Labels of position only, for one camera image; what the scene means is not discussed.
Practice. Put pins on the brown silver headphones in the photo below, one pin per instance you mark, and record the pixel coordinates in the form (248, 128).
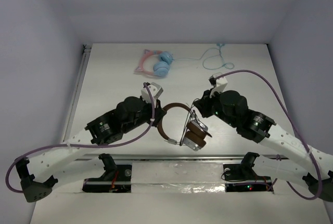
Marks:
(194, 131)

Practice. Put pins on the pink blue cat headphones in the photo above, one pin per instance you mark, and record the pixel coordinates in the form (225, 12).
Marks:
(161, 68)

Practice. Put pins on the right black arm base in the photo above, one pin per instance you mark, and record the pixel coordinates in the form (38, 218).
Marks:
(242, 178)

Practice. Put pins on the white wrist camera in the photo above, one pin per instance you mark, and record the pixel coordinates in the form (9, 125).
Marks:
(219, 82)
(151, 92)

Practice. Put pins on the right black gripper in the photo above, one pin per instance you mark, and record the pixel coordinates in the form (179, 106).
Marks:
(204, 103)

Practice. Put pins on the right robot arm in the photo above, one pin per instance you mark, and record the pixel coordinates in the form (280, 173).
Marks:
(309, 168)

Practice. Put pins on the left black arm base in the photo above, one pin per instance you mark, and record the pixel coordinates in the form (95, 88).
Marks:
(115, 179)

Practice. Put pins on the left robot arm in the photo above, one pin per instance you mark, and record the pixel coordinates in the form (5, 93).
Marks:
(54, 167)

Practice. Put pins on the left side table rail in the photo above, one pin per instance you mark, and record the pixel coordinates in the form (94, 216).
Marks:
(76, 91)

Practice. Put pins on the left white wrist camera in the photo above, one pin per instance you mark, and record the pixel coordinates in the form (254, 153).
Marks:
(151, 92)

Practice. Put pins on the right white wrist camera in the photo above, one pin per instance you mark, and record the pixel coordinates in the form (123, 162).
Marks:
(219, 82)

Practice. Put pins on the aluminium mounting rail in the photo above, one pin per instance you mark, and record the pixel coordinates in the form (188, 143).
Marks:
(176, 157)

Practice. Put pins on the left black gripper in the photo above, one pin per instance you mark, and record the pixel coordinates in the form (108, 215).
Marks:
(158, 110)

